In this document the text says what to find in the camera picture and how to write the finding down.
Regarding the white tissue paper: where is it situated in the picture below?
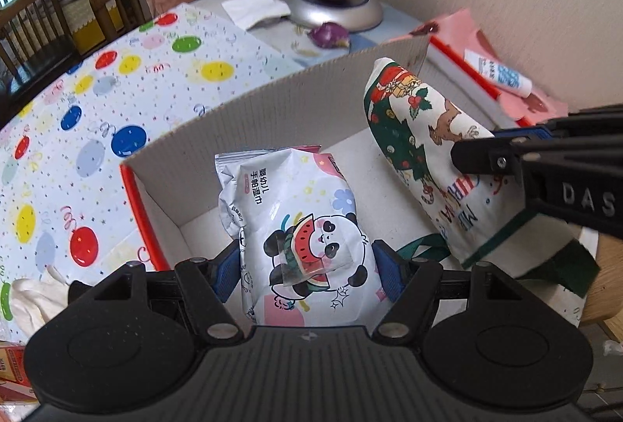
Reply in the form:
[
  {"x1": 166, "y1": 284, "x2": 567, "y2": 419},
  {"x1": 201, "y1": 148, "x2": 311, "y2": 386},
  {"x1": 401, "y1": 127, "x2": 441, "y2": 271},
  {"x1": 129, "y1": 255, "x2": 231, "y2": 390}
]
[{"x1": 222, "y1": 0, "x2": 290, "y2": 31}]

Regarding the purple onion piece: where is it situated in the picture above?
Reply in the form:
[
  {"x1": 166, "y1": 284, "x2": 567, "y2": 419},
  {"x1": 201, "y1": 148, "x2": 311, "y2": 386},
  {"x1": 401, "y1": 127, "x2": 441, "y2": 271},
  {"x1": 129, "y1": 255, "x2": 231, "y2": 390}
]
[{"x1": 307, "y1": 23, "x2": 350, "y2": 49}]

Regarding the wooden slatted chair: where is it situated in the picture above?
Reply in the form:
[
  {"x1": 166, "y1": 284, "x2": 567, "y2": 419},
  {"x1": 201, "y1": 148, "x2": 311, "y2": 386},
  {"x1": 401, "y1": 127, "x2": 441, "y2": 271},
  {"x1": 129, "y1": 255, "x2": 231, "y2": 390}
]
[{"x1": 1, "y1": 0, "x2": 80, "y2": 102}]

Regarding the christmas print fabric bag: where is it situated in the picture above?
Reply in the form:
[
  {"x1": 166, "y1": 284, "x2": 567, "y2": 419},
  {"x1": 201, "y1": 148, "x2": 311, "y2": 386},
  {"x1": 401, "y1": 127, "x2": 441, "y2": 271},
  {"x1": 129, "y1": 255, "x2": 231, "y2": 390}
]
[{"x1": 363, "y1": 57, "x2": 600, "y2": 297}]

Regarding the white blue tube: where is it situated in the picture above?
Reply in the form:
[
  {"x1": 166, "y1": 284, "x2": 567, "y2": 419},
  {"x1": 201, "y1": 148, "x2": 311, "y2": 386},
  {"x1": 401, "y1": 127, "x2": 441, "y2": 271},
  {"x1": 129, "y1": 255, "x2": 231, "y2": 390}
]
[{"x1": 464, "y1": 49, "x2": 533, "y2": 98}]

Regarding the white cloth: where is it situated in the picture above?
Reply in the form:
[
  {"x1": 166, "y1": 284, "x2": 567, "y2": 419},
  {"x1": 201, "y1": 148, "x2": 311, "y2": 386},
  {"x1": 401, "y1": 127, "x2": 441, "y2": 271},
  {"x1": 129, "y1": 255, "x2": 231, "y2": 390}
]
[{"x1": 9, "y1": 265, "x2": 70, "y2": 339}]

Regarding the panda wet wipes pack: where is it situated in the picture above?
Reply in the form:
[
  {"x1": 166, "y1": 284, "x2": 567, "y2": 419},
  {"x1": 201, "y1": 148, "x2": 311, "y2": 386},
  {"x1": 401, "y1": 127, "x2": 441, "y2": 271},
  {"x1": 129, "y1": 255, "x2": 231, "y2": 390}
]
[{"x1": 215, "y1": 146, "x2": 391, "y2": 329}]

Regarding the balloon print tablecloth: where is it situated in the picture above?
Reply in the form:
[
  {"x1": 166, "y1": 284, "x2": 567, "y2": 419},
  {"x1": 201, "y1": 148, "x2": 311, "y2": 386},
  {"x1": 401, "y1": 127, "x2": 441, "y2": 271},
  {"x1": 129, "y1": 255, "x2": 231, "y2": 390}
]
[{"x1": 1, "y1": 4, "x2": 299, "y2": 343}]

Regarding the red cardboard box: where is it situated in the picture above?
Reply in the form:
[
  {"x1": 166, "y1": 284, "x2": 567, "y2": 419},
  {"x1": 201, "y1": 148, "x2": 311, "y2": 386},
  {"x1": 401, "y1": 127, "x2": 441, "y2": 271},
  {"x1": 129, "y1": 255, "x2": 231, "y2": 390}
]
[{"x1": 119, "y1": 34, "x2": 598, "y2": 331}]

